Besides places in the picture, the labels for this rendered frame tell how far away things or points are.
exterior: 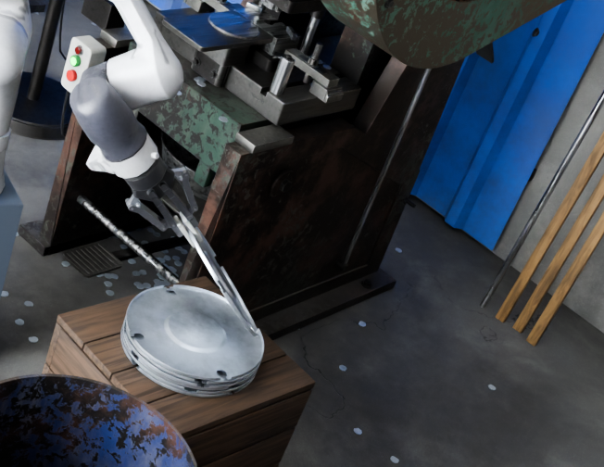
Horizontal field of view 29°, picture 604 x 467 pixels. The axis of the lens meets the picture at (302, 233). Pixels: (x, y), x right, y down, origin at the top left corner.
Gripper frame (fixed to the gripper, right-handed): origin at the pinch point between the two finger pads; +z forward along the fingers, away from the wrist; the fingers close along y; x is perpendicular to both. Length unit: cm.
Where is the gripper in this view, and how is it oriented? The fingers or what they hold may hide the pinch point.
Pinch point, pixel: (188, 229)
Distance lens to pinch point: 221.1
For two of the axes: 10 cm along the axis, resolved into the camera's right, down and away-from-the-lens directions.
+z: 3.7, 5.8, 7.2
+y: 8.5, -5.3, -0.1
